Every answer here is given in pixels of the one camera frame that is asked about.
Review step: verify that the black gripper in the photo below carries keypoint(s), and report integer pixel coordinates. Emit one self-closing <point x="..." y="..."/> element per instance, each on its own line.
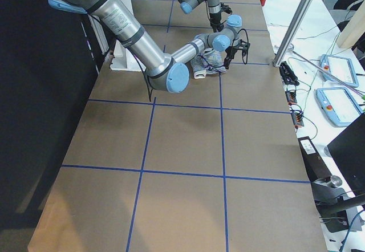
<point x="214" y="17"/>
<point x="230" y="52"/>

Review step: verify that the navy white striped polo shirt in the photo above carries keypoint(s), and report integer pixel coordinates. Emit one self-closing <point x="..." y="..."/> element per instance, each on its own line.
<point x="208" y="62"/>

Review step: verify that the black orange usb hub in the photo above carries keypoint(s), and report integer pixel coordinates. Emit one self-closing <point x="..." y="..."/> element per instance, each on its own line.
<point x="295" y="110"/>

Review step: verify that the far blue teach pendant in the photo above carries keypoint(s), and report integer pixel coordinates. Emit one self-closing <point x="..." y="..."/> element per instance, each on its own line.
<point x="339" y="67"/>

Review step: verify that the blue teach pendant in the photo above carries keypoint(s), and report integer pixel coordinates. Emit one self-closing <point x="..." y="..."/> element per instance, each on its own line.
<point x="339" y="67"/>
<point x="338" y="105"/>

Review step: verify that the near blue teach pendant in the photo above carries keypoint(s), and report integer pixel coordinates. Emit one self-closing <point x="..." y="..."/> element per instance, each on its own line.
<point x="338" y="105"/>

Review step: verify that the black box with white label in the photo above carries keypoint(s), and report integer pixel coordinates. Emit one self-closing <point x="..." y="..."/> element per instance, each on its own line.
<point x="314" y="164"/>

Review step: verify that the black monitor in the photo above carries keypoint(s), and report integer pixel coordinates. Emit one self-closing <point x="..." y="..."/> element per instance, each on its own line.
<point x="347" y="150"/>

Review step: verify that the black camera clamp device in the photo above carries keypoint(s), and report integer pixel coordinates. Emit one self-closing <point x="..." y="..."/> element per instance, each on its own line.
<point x="287" y="74"/>

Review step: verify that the aluminium frame post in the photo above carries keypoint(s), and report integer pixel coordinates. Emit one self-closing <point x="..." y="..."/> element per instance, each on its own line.
<point x="291" y="31"/>

